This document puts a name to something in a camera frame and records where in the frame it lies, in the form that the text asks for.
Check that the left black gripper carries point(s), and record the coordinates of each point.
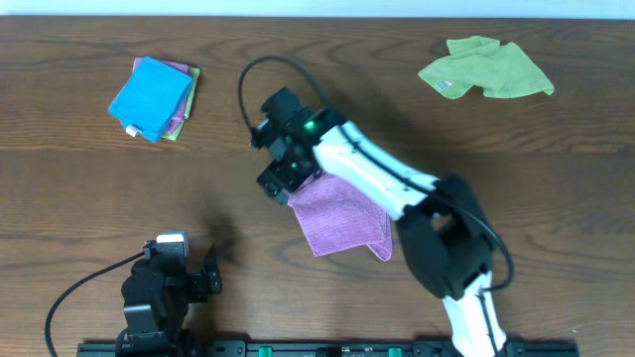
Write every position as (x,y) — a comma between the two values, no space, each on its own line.
(199,287)

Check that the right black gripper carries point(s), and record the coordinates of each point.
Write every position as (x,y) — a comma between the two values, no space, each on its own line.
(274,183)

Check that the purple microfiber cloth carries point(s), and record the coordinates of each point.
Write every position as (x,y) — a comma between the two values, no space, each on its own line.
(335,216)

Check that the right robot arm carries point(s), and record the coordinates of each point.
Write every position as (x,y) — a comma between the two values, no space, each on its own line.
(449,246)

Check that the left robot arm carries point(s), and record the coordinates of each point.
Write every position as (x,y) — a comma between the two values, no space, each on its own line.
(156,301)

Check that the green folded cloth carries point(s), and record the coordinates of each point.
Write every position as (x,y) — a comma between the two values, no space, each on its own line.
(176,126)

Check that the blue folded cloth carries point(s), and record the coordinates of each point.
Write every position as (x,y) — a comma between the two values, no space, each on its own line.
(121,106)

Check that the green crumpled cloth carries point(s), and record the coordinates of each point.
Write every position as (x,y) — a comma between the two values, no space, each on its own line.
(501,71)

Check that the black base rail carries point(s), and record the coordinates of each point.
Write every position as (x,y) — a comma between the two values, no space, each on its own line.
(429,348)

